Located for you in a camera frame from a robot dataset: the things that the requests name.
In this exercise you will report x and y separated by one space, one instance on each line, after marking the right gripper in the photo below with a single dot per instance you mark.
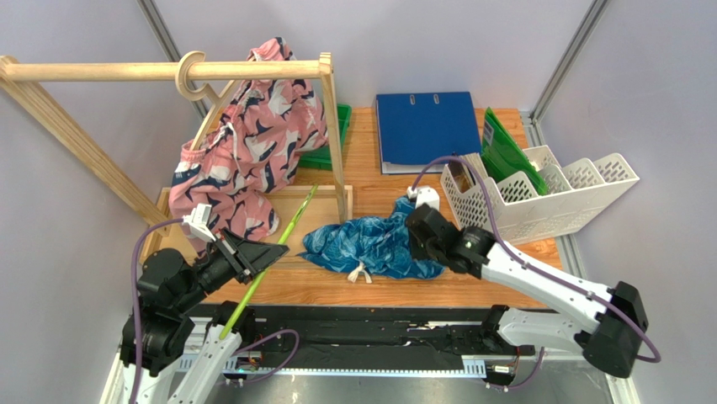
420 225

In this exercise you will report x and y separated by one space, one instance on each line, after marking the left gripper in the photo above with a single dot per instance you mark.
258 254

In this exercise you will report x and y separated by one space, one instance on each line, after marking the green plastic hanger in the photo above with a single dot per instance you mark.
272 256

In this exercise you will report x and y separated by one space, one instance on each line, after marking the blue patterned shorts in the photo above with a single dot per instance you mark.
379 245

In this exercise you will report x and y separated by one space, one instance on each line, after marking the pink patterned shorts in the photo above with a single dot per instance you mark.
251 148

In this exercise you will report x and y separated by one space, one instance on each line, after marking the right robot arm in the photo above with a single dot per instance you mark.
606 325

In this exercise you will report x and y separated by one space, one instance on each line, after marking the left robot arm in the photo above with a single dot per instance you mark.
168 289

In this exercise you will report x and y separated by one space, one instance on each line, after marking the booklets in organizer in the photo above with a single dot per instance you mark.
465 174

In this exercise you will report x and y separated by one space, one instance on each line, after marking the green plastic folder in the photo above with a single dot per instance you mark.
502 157

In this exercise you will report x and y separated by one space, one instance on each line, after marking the green plastic tray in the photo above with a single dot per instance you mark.
321 158

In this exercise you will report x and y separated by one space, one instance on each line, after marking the white perforated file organizer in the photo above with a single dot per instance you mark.
578 193

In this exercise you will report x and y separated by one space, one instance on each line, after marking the wooden clothes rack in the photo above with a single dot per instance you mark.
22 82

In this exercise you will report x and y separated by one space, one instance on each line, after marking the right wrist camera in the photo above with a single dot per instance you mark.
423 195

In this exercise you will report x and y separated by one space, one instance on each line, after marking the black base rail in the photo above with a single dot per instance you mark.
373 340

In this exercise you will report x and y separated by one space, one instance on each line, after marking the blue ring binder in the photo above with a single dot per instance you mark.
415 128

